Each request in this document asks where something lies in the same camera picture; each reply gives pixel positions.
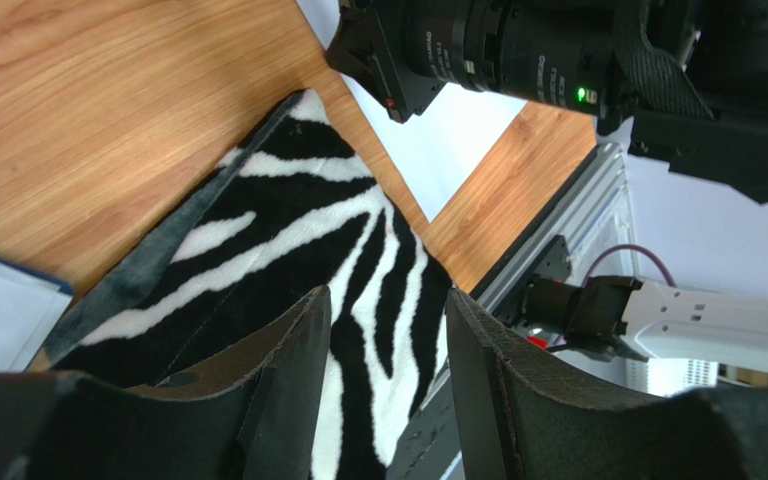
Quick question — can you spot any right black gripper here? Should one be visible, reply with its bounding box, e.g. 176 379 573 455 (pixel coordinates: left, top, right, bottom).
326 1 704 123

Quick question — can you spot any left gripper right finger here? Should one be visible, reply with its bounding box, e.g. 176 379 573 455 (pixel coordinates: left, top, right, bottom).
446 289 768 479

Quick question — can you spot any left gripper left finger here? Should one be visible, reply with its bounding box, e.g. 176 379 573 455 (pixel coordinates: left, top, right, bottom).
0 286 331 479

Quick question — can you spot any printed paper sheet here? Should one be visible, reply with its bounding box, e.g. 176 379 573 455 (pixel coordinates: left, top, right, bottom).
0 278 73 372

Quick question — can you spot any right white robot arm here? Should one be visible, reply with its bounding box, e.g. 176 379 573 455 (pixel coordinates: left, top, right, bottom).
326 1 768 374

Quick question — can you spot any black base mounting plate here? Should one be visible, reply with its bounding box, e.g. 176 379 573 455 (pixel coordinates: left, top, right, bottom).
390 234 573 480

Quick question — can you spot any zebra print cushion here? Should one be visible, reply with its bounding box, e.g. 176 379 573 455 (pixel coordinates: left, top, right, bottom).
46 89 452 479

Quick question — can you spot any aluminium frame rail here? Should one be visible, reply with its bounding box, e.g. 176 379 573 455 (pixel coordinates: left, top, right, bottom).
501 143 632 283

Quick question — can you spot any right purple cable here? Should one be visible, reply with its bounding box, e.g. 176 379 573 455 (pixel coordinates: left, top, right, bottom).
543 243 678 354

